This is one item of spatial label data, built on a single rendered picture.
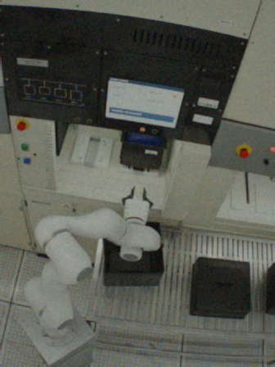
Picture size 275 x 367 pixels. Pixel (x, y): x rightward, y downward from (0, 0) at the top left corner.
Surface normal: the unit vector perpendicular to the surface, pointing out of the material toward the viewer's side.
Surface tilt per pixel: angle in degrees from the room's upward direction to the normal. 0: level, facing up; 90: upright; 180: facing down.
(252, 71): 90
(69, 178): 0
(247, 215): 0
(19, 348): 0
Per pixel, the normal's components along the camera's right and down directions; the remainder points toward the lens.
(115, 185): 0.11, -0.58
